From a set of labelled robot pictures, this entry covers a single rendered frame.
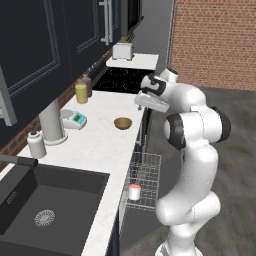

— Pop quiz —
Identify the yellow drinking glass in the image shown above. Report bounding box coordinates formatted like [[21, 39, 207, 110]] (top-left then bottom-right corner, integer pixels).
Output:
[[74, 83, 89, 105]]

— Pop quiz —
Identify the brown wooden bowl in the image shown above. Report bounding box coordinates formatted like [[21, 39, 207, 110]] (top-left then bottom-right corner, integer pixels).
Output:
[[113, 116, 133, 131]]

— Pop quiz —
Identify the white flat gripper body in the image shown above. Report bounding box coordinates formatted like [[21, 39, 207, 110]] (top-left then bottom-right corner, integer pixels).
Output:
[[133, 92, 171, 114]]

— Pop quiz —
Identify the white kitchen scale teal screen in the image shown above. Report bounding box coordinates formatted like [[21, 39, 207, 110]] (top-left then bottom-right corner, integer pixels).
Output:
[[60, 108, 88, 131]]

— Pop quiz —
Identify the long grey cupboard handle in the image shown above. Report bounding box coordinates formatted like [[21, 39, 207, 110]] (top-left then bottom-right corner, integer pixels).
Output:
[[99, 0, 110, 46], [107, 0, 114, 44]]

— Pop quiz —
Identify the large dark cupboard door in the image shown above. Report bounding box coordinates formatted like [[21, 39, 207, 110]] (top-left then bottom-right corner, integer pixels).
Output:
[[0, 0, 74, 149]]

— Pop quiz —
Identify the white cup with red rim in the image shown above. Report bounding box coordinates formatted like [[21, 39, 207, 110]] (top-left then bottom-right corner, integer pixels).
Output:
[[128, 183, 142, 202]]

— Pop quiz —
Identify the short grey cupboard handle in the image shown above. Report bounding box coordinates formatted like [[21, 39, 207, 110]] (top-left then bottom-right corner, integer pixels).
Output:
[[0, 65, 18, 127]]

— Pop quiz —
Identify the white soap dispenser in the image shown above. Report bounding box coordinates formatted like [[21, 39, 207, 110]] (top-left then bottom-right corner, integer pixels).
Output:
[[26, 127, 48, 160]]

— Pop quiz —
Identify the grey paper towel roll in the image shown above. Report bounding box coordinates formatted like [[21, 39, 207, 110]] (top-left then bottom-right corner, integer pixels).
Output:
[[38, 98, 69, 146]]

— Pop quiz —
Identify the narrow dark cupboard door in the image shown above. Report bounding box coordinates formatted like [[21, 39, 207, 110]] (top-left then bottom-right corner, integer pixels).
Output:
[[62, 0, 102, 83]]

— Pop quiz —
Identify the dark dishwasher door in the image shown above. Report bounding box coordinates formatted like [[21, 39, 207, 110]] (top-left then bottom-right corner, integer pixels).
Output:
[[118, 199, 168, 255]]

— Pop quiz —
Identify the black hob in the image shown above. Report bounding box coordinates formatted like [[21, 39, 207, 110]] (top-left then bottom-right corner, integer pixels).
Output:
[[91, 67, 155, 95]]

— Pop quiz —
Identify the black extractor hood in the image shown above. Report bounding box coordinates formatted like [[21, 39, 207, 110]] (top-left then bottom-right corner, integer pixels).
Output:
[[126, 0, 145, 34]]

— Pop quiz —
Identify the black sink basin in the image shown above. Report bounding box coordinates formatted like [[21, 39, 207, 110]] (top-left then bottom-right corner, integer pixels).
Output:
[[0, 162, 111, 256]]

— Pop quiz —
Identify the white toaster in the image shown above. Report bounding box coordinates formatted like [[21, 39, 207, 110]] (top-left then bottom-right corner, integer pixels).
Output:
[[111, 42, 135, 62]]

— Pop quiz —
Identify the black sink tap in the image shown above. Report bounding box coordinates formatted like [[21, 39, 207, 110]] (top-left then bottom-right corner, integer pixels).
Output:
[[0, 153, 39, 169]]

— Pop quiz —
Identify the dark cupboard door with handles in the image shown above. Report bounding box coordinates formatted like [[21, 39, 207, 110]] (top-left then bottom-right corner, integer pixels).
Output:
[[97, 0, 122, 56]]

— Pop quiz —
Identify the wire dishwasher rack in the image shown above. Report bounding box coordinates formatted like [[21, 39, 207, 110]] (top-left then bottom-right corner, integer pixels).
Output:
[[124, 151, 163, 212]]

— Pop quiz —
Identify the brown bottle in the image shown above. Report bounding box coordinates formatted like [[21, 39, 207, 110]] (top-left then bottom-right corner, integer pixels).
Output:
[[81, 73, 93, 99]]

